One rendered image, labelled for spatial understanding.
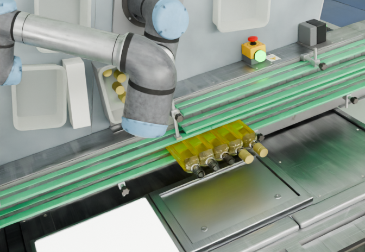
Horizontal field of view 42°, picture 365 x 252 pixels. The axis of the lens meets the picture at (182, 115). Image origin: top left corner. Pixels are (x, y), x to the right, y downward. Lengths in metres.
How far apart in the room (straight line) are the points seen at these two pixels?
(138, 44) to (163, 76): 0.09
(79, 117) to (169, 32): 0.46
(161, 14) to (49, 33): 0.43
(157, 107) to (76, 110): 0.61
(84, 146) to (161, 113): 0.66
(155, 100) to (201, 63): 0.77
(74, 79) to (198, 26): 0.51
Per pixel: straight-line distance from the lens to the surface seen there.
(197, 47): 1.85
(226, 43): 1.90
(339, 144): 1.98
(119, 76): 1.69
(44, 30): 1.17
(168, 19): 1.49
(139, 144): 1.72
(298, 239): 1.57
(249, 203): 1.66
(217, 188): 1.73
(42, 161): 1.75
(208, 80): 1.83
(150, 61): 1.10
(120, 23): 1.69
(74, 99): 1.68
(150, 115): 1.14
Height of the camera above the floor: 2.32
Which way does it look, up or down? 54 degrees down
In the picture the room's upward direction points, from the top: 135 degrees clockwise
